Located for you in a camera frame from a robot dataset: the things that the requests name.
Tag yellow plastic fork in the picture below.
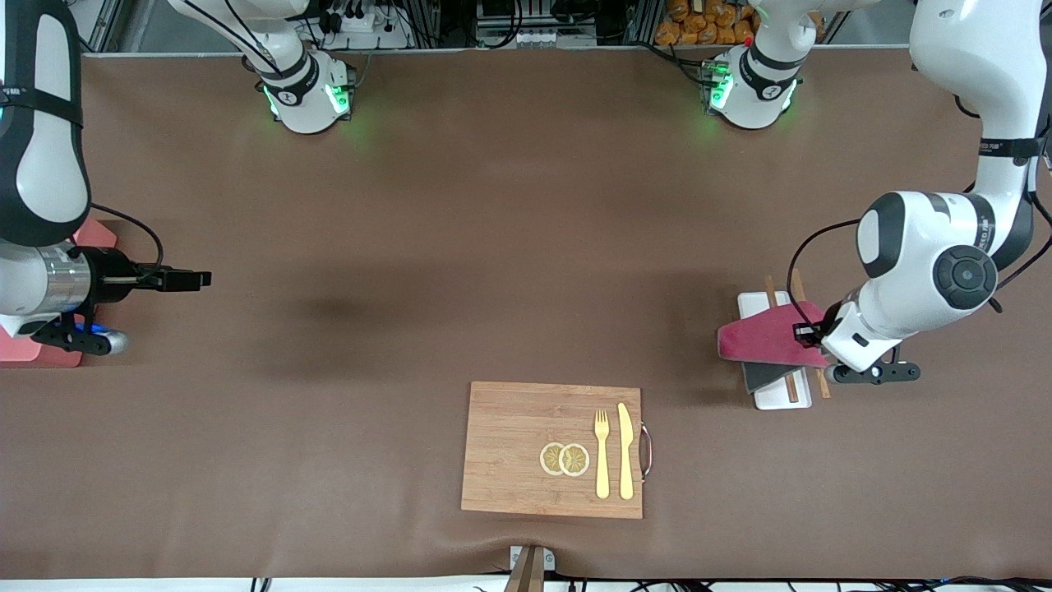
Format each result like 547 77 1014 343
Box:
593 409 611 500

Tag pink plastic bin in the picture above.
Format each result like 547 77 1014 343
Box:
0 218 118 368

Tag yellow plastic knife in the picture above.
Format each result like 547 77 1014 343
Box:
617 402 636 501

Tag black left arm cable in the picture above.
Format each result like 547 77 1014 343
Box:
787 218 862 330

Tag wooden cutting board, metal handle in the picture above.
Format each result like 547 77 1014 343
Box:
460 381 655 520

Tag white power strip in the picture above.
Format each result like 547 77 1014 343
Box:
312 7 414 50
477 25 572 49

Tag orange snack packets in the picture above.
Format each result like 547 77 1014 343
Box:
655 0 823 47

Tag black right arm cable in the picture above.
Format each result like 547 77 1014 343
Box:
90 202 165 272

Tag red and grey cloth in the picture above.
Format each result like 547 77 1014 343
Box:
717 302 833 394

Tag aluminium frame strut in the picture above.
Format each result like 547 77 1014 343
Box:
66 0 124 57

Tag white rectangular tray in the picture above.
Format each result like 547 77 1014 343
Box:
737 292 814 410

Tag metal bracket with tan bar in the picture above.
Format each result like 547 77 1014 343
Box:
503 544 557 592

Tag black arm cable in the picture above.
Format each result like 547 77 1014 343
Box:
787 218 862 330
90 202 165 272

